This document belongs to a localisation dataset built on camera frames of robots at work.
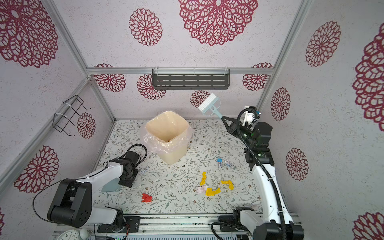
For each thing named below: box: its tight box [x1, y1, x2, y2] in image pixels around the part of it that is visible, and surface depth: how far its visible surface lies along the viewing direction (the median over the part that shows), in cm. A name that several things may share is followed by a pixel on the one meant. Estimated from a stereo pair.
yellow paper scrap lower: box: [205, 187, 221, 197], surface depth 85 cm
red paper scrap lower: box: [141, 192, 153, 203], surface depth 83 cm
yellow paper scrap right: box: [220, 180, 235, 191], surface depth 88 cm
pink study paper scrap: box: [196, 185, 207, 194], surface depth 85 cm
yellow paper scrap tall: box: [200, 171, 208, 186], surface depth 90 cm
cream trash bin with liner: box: [140, 110, 192, 165], surface depth 82 cm
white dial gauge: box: [56, 229, 80, 240], surface depth 69 cm
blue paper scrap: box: [216, 157, 231, 168], surface depth 97 cm
